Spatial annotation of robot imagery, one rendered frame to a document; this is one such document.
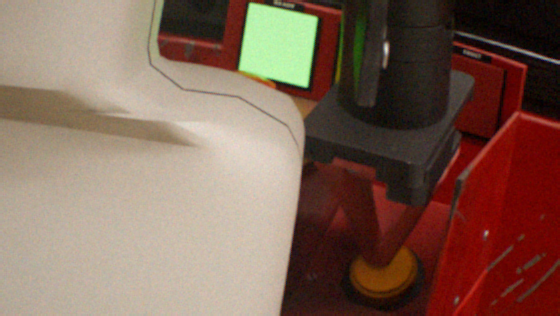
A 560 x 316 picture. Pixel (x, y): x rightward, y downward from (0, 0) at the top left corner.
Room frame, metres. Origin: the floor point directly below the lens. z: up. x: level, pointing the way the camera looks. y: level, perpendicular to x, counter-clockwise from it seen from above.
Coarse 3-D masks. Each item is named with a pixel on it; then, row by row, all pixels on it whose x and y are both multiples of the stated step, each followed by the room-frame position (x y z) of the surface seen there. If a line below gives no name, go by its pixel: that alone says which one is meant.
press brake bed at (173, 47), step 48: (192, 0) 0.89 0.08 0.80; (336, 0) 0.87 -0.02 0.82; (192, 48) 0.89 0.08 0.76; (480, 48) 0.84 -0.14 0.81; (528, 48) 0.84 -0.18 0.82; (528, 96) 0.83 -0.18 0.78; (528, 144) 0.83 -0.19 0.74; (528, 192) 0.83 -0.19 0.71; (528, 240) 0.83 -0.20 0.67; (528, 288) 0.82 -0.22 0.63
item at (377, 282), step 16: (400, 256) 0.61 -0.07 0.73; (352, 272) 0.61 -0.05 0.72; (368, 272) 0.61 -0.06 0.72; (384, 272) 0.60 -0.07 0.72; (400, 272) 0.60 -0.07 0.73; (416, 272) 0.61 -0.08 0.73; (352, 288) 0.61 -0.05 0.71; (368, 288) 0.60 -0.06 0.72; (384, 288) 0.60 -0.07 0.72; (400, 288) 0.60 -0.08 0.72; (384, 304) 0.60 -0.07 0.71
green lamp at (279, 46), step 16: (256, 16) 0.73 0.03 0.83; (272, 16) 0.73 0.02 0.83; (288, 16) 0.72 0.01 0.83; (304, 16) 0.72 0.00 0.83; (256, 32) 0.73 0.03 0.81; (272, 32) 0.73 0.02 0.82; (288, 32) 0.72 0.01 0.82; (304, 32) 0.72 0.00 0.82; (256, 48) 0.73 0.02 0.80; (272, 48) 0.73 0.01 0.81; (288, 48) 0.72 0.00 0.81; (304, 48) 0.72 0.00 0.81; (240, 64) 0.73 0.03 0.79; (256, 64) 0.73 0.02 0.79; (272, 64) 0.73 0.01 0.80; (288, 64) 0.72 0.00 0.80; (304, 64) 0.72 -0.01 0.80; (288, 80) 0.72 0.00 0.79; (304, 80) 0.72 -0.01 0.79
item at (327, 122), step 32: (352, 32) 0.56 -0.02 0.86; (416, 32) 0.55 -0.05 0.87; (448, 32) 0.57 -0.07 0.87; (352, 64) 0.56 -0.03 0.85; (416, 64) 0.55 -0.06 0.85; (448, 64) 0.57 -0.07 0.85; (352, 96) 0.56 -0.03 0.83; (384, 96) 0.55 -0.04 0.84; (416, 96) 0.55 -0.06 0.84; (448, 96) 0.58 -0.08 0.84; (320, 128) 0.55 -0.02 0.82; (352, 128) 0.56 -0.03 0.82; (384, 128) 0.56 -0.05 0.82; (416, 128) 0.56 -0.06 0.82; (448, 128) 0.57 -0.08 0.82; (320, 160) 0.55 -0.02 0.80; (384, 160) 0.53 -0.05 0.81; (416, 160) 0.53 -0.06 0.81
